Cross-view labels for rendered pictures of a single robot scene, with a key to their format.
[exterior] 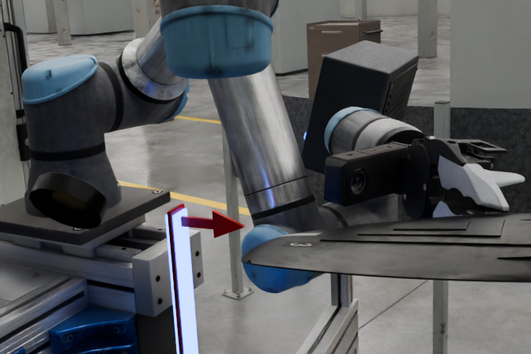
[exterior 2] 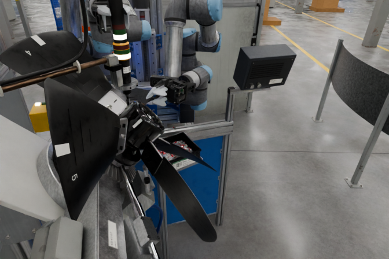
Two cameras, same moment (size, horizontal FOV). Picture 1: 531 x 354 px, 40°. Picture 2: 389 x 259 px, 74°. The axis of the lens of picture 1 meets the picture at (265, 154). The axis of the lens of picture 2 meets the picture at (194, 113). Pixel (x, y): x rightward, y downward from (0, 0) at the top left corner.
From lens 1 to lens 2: 94 cm
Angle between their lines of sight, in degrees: 48
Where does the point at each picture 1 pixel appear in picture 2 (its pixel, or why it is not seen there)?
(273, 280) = not seen: hidden behind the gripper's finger
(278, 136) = (169, 66)
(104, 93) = (192, 41)
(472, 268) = not seen: hidden behind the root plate
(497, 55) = not seen: outside the picture
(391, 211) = (197, 96)
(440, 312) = (362, 161)
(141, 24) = (379, 1)
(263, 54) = (103, 50)
